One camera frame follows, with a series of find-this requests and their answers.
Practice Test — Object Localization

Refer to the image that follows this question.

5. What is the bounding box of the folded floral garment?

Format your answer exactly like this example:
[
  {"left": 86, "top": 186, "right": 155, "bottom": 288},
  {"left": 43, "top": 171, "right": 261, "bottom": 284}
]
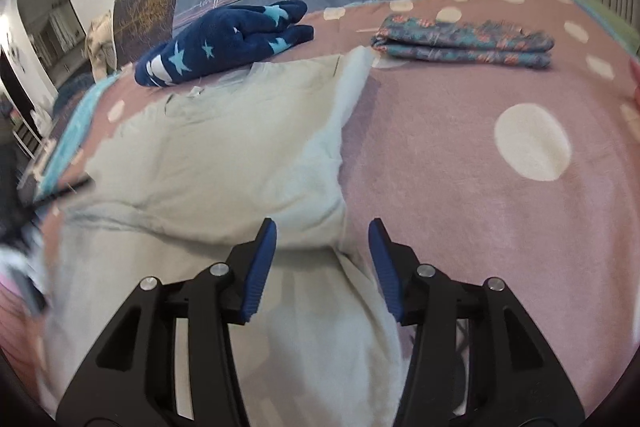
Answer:
[{"left": 371, "top": 14, "right": 557, "bottom": 72}]

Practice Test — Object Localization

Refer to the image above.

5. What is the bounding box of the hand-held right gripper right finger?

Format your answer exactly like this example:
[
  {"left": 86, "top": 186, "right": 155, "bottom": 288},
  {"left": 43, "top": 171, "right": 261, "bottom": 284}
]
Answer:
[{"left": 368, "top": 218, "right": 586, "bottom": 427}]

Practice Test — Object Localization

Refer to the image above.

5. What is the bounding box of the dark blue cloth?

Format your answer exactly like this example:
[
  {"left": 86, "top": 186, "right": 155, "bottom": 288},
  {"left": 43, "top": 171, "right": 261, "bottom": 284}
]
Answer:
[{"left": 54, "top": 74, "right": 97, "bottom": 110}]

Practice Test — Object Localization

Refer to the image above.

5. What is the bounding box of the pink polka dot blanket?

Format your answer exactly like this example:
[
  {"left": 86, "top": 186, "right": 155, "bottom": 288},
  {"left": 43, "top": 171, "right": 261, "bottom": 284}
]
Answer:
[{"left": 0, "top": 0, "right": 640, "bottom": 418}]

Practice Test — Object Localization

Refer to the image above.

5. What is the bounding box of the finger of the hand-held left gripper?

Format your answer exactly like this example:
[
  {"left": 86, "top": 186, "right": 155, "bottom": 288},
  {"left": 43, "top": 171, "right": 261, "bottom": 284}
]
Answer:
[{"left": 22, "top": 173, "right": 97, "bottom": 210}]

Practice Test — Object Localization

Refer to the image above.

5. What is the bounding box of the dark tree print pillow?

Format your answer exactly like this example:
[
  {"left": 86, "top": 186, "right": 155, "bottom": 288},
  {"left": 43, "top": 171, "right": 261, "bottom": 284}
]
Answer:
[{"left": 112, "top": 0, "right": 178, "bottom": 62}]

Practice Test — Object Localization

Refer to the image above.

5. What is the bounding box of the pale grey shirt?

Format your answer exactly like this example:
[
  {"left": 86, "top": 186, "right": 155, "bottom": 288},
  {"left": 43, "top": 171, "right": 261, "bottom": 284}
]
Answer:
[{"left": 37, "top": 47, "right": 406, "bottom": 415}]

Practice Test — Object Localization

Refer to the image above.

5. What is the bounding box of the navy star print garment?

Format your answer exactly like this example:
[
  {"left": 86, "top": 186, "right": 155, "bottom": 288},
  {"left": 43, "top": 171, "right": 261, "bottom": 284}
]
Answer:
[{"left": 134, "top": 0, "right": 315, "bottom": 88}]

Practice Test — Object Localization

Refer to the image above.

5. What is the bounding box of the beige crumpled cloth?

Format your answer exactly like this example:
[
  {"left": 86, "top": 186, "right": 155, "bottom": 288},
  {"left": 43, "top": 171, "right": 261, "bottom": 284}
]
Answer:
[{"left": 86, "top": 12, "right": 118, "bottom": 80}]

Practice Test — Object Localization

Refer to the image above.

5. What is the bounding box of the teal blanket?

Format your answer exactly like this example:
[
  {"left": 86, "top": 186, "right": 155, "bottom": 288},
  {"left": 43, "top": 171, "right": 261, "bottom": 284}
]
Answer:
[{"left": 35, "top": 74, "right": 121, "bottom": 202}]

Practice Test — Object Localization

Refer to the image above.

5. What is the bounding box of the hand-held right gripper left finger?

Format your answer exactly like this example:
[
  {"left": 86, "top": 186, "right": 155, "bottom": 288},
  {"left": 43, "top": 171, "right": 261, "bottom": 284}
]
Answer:
[{"left": 56, "top": 217, "right": 277, "bottom": 427}]

